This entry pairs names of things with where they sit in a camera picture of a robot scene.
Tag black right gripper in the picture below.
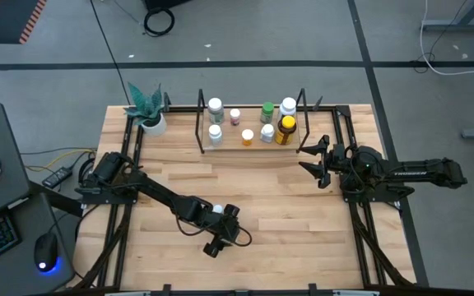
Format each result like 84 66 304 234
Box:
298 134 348 190

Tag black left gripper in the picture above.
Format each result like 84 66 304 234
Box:
202 203 242 259

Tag amber bottle yellow cap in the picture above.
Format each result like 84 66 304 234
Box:
274 114 299 146

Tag white medicine bottle white cap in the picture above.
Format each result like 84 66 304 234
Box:
260 123 276 144
207 124 223 147

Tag tall white bottle white cap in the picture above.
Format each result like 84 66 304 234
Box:
278 96 299 120

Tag green cap medicine bottle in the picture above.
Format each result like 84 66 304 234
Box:
260 101 276 124

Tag large clear bottle green label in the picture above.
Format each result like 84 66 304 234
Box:
207 97 225 125

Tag green plant in white pot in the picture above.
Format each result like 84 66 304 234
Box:
123 81 168 137

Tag black power adapter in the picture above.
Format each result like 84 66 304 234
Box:
41 166 74 189

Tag black computer mouse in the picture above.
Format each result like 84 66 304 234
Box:
33 232 60 273

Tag dark grey desk top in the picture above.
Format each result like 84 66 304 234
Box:
0 192 77 296

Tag black box on floor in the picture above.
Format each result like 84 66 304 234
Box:
144 0 193 12

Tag dark mat orange striped edges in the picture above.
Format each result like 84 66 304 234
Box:
0 0 49 45

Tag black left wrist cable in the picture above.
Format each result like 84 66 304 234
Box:
174 205 253 248

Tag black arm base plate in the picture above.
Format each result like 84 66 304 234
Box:
75 187 140 206
342 180 416 203

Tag wooden shelf black metal frame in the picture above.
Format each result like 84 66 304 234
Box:
194 87 313 155

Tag black aluminium table frame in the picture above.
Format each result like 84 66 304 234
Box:
72 103 418 296

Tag thin tangled black cable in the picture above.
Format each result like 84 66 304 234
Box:
409 0 471 75

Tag white floor cable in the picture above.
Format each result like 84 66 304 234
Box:
420 0 474 76

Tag yellow cable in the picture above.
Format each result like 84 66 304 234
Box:
23 148 97 172

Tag grey metal desk frame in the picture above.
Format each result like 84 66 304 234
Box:
420 0 474 33

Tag coiled black floor cable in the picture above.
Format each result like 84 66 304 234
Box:
142 7 176 38

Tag long thin black floor cable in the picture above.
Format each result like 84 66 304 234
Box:
88 0 133 106

